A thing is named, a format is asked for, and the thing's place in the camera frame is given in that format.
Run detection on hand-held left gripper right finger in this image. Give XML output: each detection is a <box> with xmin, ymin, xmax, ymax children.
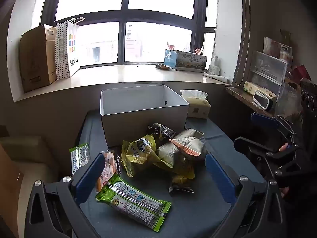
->
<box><xmin>205</xmin><ymin>153</ymin><xmax>290</xmax><ymax>238</ymax></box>

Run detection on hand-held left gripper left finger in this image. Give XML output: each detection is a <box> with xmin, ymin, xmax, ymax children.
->
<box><xmin>25</xmin><ymin>152</ymin><xmax>107</xmax><ymax>238</ymax></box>

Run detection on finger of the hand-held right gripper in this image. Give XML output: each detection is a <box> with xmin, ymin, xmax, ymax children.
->
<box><xmin>233</xmin><ymin>136</ymin><xmax>300</xmax><ymax>170</ymax></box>
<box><xmin>251</xmin><ymin>113</ymin><xmax>298</xmax><ymax>139</ymax></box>

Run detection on small green snack packet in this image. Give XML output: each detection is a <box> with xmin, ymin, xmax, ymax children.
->
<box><xmin>69</xmin><ymin>143</ymin><xmax>90</xmax><ymax>176</ymax></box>

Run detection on yellow snack pouch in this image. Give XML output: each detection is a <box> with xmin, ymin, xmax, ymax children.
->
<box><xmin>171</xmin><ymin>159</ymin><xmax>196</xmax><ymax>180</ymax></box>

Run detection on dark brown snack packet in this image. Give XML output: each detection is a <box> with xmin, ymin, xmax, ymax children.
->
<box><xmin>169</xmin><ymin>175</ymin><xmax>194</xmax><ymax>194</ymax></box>

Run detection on orange striped snack packet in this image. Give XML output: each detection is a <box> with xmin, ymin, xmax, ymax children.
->
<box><xmin>169</xmin><ymin>139</ymin><xmax>201</xmax><ymax>156</ymax></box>

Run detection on large green snack packet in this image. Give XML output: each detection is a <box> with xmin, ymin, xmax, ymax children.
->
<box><xmin>95</xmin><ymin>173</ymin><xmax>172</xmax><ymax>232</ymax></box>

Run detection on long white green snack packet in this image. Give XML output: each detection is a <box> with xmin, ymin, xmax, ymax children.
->
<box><xmin>156</xmin><ymin>137</ymin><xmax>207</xmax><ymax>169</ymax></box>

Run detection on white snack packet black print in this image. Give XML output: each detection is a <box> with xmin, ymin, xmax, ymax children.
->
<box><xmin>173</xmin><ymin>128</ymin><xmax>205</xmax><ymax>140</ymax></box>

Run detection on yellow snack packet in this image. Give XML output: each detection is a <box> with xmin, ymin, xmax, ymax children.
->
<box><xmin>121</xmin><ymin>134</ymin><xmax>159</xmax><ymax>178</ymax></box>

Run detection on white cardboard box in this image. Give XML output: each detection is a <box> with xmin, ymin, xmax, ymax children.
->
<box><xmin>99</xmin><ymin>84</ymin><xmax>190</xmax><ymax>147</ymax></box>

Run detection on white device black screen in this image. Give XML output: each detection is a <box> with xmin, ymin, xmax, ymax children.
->
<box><xmin>253</xmin><ymin>90</ymin><xmax>273</xmax><ymax>110</ymax></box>

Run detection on wooden shelf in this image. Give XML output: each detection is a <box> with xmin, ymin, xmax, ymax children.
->
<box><xmin>225</xmin><ymin>86</ymin><xmax>275</xmax><ymax>117</ymax></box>

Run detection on clear plastic drawer organizer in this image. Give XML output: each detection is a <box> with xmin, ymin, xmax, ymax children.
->
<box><xmin>250</xmin><ymin>51</ymin><xmax>289</xmax><ymax>97</ymax></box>

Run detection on beige soft tissue pack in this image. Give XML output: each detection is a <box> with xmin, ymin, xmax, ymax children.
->
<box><xmin>180</xmin><ymin>89</ymin><xmax>212</xmax><ymax>119</ymax></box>

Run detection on white tube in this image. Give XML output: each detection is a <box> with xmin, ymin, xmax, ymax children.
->
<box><xmin>203</xmin><ymin>74</ymin><xmax>231</xmax><ymax>83</ymax></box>

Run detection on red bag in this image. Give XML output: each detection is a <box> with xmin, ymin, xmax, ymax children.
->
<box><xmin>293</xmin><ymin>64</ymin><xmax>311</xmax><ymax>82</ymax></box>

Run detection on white plastic bottle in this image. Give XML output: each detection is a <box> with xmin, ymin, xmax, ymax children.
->
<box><xmin>208</xmin><ymin>56</ymin><xmax>220</xmax><ymax>76</ymax></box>

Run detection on stacked small boxes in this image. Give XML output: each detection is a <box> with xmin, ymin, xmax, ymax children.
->
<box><xmin>263</xmin><ymin>37</ymin><xmax>294</xmax><ymax>62</ymax></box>

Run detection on brown cardboard piece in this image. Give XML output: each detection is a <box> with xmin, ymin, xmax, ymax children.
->
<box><xmin>0</xmin><ymin>142</ymin><xmax>25</xmax><ymax>231</ymax></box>

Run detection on landscape printed carton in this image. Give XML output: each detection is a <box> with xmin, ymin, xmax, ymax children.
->
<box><xmin>175</xmin><ymin>50</ymin><xmax>208</xmax><ymax>70</ymax></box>

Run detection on small blue paper bag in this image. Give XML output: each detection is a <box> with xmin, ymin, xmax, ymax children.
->
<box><xmin>164</xmin><ymin>49</ymin><xmax>177</xmax><ymax>67</ymax></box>

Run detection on white dotted paper shopping bag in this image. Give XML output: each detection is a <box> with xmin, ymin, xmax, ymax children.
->
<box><xmin>55</xmin><ymin>17</ymin><xmax>85</xmax><ymax>80</ymax></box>

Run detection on brown cardboard box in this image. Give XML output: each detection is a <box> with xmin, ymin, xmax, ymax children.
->
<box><xmin>19</xmin><ymin>24</ymin><xmax>58</xmax><ymax>93</ymax></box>

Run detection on hanging black strap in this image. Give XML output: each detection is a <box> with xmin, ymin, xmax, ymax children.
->
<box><xmin>234</xmin><ymin>0</ymin><xmax>250</xmax><ymax>86</ymax></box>

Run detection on black window frame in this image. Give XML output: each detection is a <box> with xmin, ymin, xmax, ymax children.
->
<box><xmin>40</xmin><ymin>0</ymin><xmax>217</xmax><ymax>67</ymax></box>

